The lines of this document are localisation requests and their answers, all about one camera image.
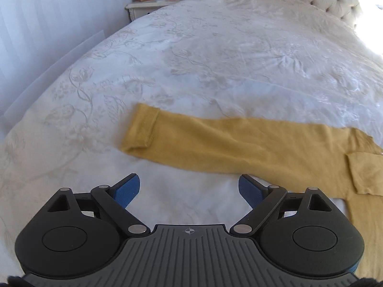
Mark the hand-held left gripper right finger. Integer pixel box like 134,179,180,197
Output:
229,174,333,237

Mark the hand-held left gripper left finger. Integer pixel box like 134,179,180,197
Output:
45,173,151,237

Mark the yellow knit sweater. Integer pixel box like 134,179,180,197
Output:
120,103,383,225

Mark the white floral bedspread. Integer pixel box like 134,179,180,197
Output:
0,0,383,287

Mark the cream nightstand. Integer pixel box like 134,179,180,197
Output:
125,0,190,23

